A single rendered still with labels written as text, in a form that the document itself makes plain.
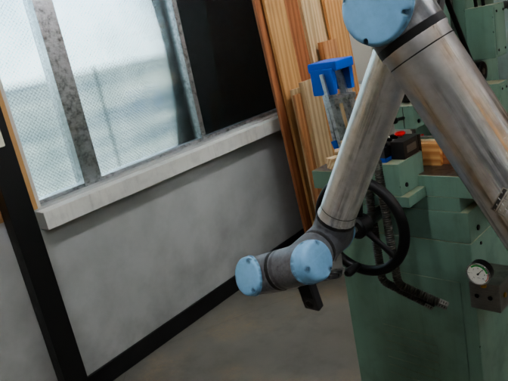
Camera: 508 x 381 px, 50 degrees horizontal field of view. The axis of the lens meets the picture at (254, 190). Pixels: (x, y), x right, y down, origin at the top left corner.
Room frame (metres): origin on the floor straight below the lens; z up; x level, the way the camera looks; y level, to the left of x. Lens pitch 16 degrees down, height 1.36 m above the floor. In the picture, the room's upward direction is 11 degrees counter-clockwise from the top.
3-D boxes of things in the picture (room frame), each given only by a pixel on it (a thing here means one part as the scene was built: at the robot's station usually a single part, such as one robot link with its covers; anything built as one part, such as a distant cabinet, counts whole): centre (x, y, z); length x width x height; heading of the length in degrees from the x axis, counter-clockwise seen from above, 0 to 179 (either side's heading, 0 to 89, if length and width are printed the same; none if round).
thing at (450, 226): (1.70, -0.60, 0.76); 0.57 x 0.45 x 0.09; 133
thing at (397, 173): (1.47, -0.38, 0.91); 0.15 x 0.14 x 0.09; 43
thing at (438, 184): (1.53, -0.44, 0.87); 0.61 x 0.30 x 0.06; 43
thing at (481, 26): (1.65, -0.77, 1.22); 0.09 x 0.08 x 0.15; 133
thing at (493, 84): (1.63, -0.75, 1.02); 0.09 x 0.07 x 0.12; 43
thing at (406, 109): (1.63, -0.52, 1.03); 0.14 x 0.07 x 0.09; 133
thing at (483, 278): (1.28, -0.53, 0.65); 0.06 x 0.04 x 0.08; 43
